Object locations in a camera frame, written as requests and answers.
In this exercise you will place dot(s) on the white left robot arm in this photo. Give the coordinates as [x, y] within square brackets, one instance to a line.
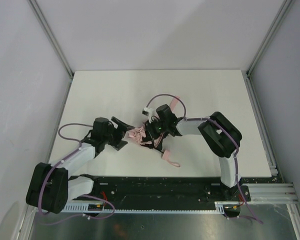
[52, 186]

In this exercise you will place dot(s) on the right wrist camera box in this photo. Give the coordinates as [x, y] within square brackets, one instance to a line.
[148, 111]

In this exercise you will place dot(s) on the black mounting base plate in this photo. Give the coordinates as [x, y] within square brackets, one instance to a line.
[171, 191]

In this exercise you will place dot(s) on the pink umbrella with black lining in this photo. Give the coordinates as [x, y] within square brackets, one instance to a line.
[138, 133]

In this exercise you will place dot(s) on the white slotted cable duct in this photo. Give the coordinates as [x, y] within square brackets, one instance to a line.
[199, 207]

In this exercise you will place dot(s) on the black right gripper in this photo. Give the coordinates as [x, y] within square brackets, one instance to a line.
[149, 133]

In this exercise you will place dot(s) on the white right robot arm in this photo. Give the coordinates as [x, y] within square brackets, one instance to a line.
[222, 137]

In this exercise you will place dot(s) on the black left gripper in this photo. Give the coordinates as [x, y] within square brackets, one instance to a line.
[117, 133]

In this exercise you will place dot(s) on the aluminium frame post left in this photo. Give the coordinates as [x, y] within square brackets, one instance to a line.
[38, 13]

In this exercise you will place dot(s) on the aluminium side rail right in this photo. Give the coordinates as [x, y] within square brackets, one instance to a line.
[270, 156]

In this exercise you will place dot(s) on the aluminium frame post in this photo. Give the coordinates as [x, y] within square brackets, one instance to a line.
[270, 34]
[38, 13]

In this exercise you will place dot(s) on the aluminium frame post right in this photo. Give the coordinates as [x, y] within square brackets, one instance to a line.
[270, 34]

